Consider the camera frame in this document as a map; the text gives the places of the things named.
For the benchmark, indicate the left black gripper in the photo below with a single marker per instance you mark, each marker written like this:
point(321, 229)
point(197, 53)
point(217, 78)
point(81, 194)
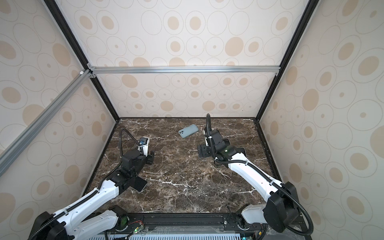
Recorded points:
point(150, 157)

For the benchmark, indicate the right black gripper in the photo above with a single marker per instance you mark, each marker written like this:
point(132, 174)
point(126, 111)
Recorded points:
point(201, 151)

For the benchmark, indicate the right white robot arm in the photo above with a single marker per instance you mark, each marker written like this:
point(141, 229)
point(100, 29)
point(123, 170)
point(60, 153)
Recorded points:
point(281, 208)

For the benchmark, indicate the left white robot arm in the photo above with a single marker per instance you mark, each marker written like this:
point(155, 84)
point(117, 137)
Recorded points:
point(77, 221)

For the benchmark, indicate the far light blue phone case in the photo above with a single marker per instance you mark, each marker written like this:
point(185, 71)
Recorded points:
point(187, 131)

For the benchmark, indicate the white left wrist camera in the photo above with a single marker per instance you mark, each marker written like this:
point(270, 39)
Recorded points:
point(144, 146)

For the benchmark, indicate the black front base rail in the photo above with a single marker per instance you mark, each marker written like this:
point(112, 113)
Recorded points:
point(192, 226)

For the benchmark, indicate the back aluminium rail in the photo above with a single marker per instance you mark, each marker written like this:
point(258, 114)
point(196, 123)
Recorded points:
point(185, 70)

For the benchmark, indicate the aluminium rail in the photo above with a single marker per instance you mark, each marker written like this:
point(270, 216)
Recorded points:
point(25, 138)
point(185, 70)

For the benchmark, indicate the left aluminium rail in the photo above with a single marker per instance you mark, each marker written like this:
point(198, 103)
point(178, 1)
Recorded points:
point(25, 138)

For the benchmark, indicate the black corner frame post left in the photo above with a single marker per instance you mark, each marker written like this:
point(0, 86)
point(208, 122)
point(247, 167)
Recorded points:
point(59, 18)

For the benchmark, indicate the black corner frame post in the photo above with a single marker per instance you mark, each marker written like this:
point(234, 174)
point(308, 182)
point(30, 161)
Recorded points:
point(59, 18)
point(302, 25)

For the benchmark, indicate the black corner frame post right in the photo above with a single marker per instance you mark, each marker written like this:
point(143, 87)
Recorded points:
point(302, 25)

